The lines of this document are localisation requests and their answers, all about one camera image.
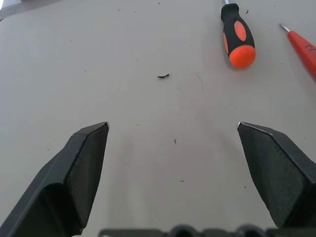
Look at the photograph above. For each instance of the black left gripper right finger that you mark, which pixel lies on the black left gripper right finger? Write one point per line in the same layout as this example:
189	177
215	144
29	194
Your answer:
279	172

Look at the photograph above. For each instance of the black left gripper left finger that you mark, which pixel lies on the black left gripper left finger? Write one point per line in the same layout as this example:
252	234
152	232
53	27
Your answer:
56	182

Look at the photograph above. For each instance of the orange voltage tester pen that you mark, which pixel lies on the orange voltage tester pen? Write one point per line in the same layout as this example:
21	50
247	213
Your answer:
301	45

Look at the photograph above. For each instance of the small black debris scrap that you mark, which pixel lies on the small black debris scrap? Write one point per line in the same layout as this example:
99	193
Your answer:
163	76

